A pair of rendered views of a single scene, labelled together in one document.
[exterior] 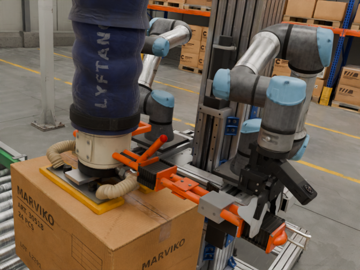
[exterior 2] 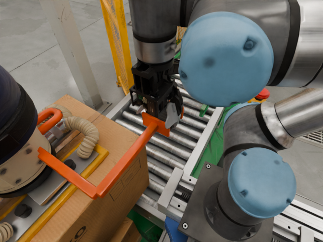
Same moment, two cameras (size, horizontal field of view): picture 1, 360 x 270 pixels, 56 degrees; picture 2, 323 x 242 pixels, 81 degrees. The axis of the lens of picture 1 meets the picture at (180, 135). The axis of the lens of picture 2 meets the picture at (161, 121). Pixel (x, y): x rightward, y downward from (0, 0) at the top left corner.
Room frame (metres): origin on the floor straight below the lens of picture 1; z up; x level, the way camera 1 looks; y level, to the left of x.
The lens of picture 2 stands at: (1.40, -0.02, 1.59)
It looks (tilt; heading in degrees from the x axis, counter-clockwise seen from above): 50 degrees down; 84
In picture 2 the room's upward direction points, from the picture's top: straight up
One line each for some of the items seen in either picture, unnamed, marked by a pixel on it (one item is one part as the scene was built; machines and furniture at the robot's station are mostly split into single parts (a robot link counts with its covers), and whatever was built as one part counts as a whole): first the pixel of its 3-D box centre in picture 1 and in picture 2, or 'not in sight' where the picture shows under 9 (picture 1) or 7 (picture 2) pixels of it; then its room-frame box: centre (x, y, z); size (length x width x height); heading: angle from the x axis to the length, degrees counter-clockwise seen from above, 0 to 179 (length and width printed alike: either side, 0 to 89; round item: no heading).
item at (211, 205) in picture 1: (215, 206); not in sight; (0.76, -0.12, 1.20); 0.07 x 0.07 x 0.04; 52
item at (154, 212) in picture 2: not in sight; (110, 186); (1.16, 0.39, 0.58); 0.70 x 0.03 x 0.06; 144
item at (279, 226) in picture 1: (261, 230); not in sight; (0.68, -0.22, 1.20); 0.08 x 0.07 x 0.05; 52
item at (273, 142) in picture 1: (275, 139); not in sight; (0.70, -0.21, 1.42); 0.08 x 0.08 x 0.05
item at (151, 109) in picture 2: not in sight; (154, 82); (1.42, 0.30, 1.34); 0.09 x 0.08 x 0.12; 52
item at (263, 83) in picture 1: (280, 95); not in sight; (0.80, -0.23, 1.50); 0.11 x 0.11 x 0.08; 69
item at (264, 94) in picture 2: not in sight; (260, 94); (1.91, 0.56, 1.02); 0.07 x 0.07 x 0.04
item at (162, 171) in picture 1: (157, 173); not in sight; (0.90, 0.05, 1.20); 0.10 x 0.08 x 0.06; 142
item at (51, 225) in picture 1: (103, 228); (56, 200); (1.03, 0.24, 0.87); 0.60 x 0.40 x 0.40; 51
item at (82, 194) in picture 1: (79, 180); not in sight; (0.97, 0.31, 1.10); 0.34 x 0.10 x 0.05; 52
